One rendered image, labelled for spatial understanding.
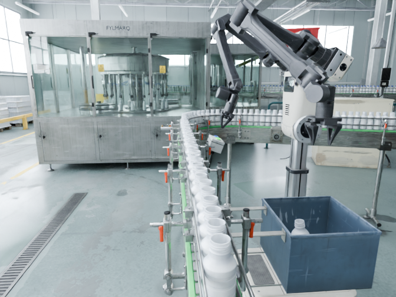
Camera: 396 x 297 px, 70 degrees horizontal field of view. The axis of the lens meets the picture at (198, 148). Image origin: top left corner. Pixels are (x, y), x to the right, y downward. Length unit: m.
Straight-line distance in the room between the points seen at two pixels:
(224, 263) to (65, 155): 4.68
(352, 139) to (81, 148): 3.89
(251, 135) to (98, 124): 2.68
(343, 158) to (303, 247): 4.59
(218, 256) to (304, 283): 0.64
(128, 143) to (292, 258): 4.01
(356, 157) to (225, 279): 5.18
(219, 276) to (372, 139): 2.79
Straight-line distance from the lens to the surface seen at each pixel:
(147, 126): 4.69
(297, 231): 1.21
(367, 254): 1.17
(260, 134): 3.02
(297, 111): 1.62
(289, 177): 1.79
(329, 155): 5.51
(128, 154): 4.83
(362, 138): 3.16
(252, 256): 2.12
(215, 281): 0.53
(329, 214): 1.40
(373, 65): 12.03
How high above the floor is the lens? 1.43
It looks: 13 degrees down
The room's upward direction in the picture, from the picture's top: straight up
